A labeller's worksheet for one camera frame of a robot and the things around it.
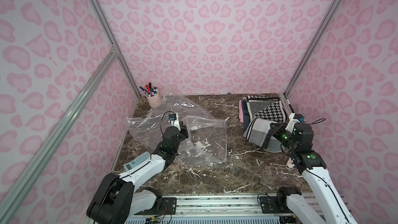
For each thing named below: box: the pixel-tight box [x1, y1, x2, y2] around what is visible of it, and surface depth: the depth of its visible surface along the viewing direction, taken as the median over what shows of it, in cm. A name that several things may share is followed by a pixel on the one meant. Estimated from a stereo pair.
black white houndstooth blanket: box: [246, 94, 287, 124], surface depth 102 cm
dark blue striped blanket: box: [241, 99, 251, 132], surface depth 103 cm
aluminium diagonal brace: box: [0, 48, 119, 224], surface depth 70 cm
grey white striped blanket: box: [243, 117, 286, 153], surface depth 84 cm
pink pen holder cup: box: [145, 92, 162, 108], surface depth 110 cm
